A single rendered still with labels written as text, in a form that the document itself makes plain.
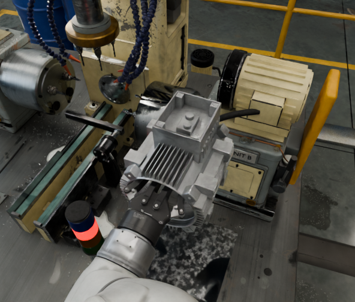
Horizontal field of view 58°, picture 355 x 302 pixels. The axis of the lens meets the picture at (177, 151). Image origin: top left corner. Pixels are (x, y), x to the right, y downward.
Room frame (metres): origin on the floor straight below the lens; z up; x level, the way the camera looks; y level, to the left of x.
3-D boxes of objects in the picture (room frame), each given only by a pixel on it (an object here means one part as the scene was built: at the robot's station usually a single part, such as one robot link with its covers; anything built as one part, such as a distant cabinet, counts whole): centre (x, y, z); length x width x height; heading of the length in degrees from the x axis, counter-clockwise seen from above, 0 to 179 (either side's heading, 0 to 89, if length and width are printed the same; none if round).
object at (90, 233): (0.38, 0.23, 1.14); 0.06 x 0.06 x 0.04
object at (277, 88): (0.72, -0.27, 1.16); 0.33 x 0.26 x 0.42; 68
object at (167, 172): (0.43, 0.00, 1.32); 0.20 x 0.19 x 0.19; 156
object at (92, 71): (1.14, 0.25, 0.97); 0.30 x 0.11 x 0.34; 68
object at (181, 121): (0.47, -0.02, 1.41); 0.12 x 0.11 x 0.07; 156
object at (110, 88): (1.08, 0.27, 1.02); 0.15 x 0.02 x 0.15; 68
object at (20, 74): (1.13, 0.63, 1.04); 0.37 x 0.25 x 0.25; 68
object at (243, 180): (0.77, -0.24, 0.99); 0.35 x 0.31 x 0.37; 68
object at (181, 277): (0.41, -0.03, 0.86); 0.27 x 0.24 x 0.12; 68
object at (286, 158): (0.62, -0.34, 1.07); 0.08 x 0.07 x 0.20; 158
